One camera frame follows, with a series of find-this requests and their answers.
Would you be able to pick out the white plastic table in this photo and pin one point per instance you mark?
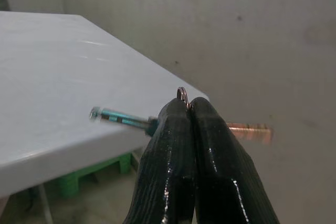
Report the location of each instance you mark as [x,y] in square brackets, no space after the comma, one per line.
[52,90]

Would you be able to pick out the keyring with teal copper keys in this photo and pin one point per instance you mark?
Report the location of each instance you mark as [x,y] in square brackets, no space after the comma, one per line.
[118,119]

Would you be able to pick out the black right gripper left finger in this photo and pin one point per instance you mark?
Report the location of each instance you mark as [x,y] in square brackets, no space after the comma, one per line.
[162,171]

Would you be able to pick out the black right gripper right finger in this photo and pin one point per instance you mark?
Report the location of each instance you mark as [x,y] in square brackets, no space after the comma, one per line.
[225,176]

